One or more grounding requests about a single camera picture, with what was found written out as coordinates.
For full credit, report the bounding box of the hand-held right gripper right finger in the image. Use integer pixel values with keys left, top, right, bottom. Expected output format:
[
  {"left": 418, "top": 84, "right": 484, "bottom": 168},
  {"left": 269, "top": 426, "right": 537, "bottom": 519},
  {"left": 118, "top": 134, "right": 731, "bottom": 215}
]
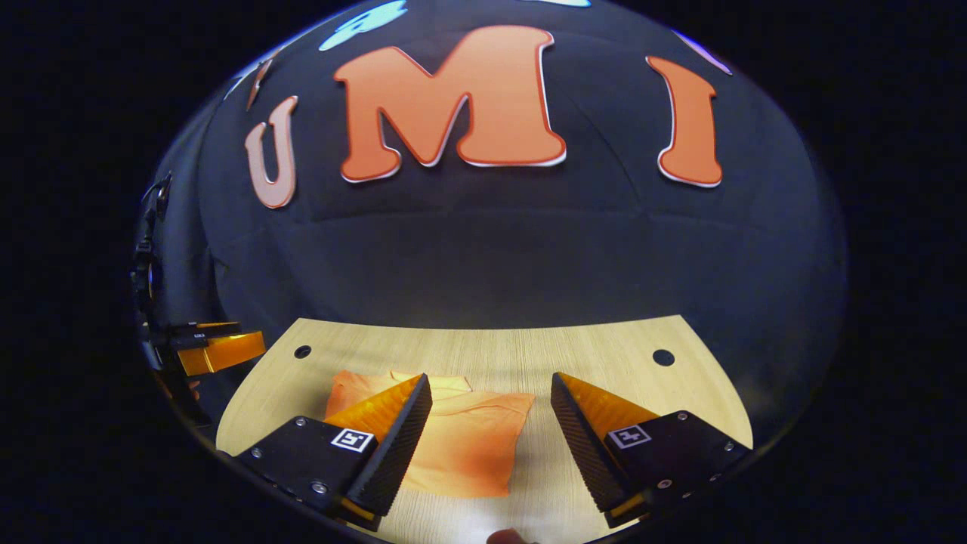
[{"left": 550, "top": 371, "right": 754, "bottom": 530}]

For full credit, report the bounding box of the orange collared T-shirt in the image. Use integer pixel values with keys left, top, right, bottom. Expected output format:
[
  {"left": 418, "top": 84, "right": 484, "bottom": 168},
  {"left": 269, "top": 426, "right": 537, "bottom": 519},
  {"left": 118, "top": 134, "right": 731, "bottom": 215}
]
[{"left": 325, "top": 369, "right": 536, "bottom": 499}]

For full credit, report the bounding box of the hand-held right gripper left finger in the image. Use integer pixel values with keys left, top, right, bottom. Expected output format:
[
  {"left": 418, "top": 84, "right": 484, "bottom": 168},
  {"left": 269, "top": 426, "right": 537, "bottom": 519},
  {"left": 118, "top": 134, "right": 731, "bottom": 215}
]
[{"left": 234, "top": 372, "right": 434, "bottom": 532}]

